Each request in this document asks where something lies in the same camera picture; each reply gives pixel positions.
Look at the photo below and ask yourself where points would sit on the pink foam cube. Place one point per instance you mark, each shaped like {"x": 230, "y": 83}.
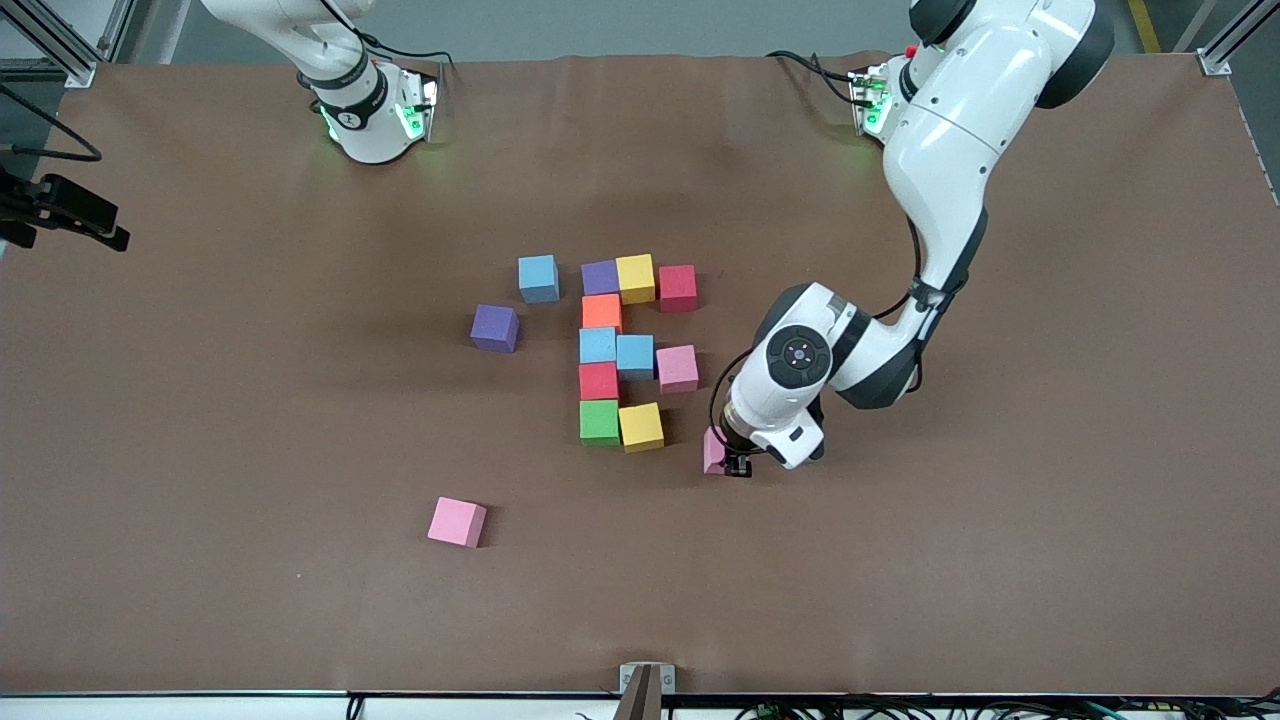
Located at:
{"x": 457, "y": 522}
{"x": 677, "y": 368}
{"x": 713, "y": 450}

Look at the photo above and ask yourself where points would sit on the yellow foam cube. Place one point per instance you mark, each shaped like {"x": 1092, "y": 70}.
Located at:
{"x": 641, "y": 428}
{"x": 636, "y": 278}

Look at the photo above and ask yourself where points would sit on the green foam cube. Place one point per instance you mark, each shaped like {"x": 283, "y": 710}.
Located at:
{"x": 598, "y": 422}

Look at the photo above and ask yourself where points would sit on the light blue foam cube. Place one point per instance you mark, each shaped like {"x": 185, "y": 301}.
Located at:
{"x": 636, "y": 356}
{"x": 538, "y": 278}
{"x": 598, "y": 345}

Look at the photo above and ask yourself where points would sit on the red foam cube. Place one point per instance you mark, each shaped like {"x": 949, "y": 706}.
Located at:
{"x": 598, "y": 381}
{"x": 677, "y": 289}

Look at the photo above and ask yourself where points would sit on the orange foam cube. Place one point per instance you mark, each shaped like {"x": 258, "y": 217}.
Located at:
{"x": 602, "y": 313}

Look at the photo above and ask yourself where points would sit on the purple foam cube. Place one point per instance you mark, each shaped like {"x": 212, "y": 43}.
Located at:
{"x": 494, "y": 328}
{"x": 600, "y": 277}

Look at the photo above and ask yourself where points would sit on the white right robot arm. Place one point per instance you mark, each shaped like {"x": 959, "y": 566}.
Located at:
{"x": 350, "y": 100}

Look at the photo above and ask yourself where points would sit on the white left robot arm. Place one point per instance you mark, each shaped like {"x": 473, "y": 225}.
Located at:
{"x": 950, "y": 150}

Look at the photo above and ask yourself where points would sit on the brown table mat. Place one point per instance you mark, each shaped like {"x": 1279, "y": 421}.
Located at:
{"x": 250, "y": 500}

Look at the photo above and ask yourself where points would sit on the silver base connector plate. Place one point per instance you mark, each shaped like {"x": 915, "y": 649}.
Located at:
{"x": 428, "y": 100}
{"x": 865, "y": 95}

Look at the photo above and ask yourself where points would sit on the aluminium frame post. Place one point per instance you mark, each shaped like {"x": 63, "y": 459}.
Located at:
{"x": 80, "y": 75}
{"x": 1213, "y": 63}

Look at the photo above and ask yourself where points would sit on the silver table edge bracket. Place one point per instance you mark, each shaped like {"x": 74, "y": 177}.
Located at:
{"x": 668, "y": 678}

